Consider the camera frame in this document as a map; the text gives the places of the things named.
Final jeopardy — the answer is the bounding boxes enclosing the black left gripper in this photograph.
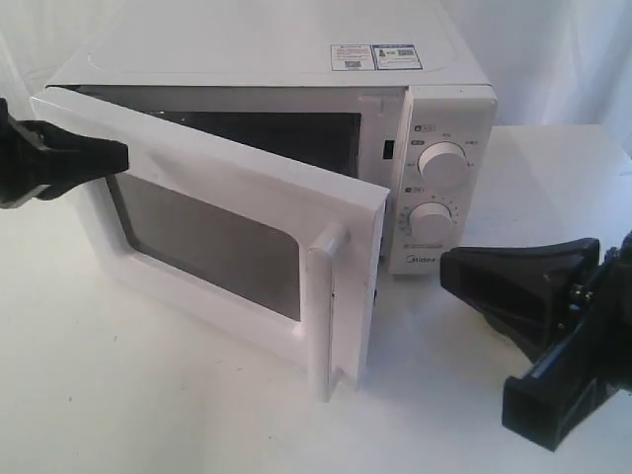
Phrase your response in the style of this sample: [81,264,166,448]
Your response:
[1,98,129,209]

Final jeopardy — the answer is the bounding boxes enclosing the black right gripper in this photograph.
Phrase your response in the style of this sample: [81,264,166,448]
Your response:
[439,235,631,435]

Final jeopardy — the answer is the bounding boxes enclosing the white microwave door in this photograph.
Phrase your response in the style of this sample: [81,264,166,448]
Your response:
[32,86,388,400]

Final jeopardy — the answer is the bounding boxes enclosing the white microwave oven body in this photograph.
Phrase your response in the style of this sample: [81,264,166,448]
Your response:
[39,37,498,276]

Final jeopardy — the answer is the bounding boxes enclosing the upper white control knob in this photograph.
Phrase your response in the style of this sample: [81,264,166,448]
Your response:
[418,142,468,189]

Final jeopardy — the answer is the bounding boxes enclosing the blue white warning sticker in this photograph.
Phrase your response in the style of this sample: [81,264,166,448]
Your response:
[330,44,423,71]

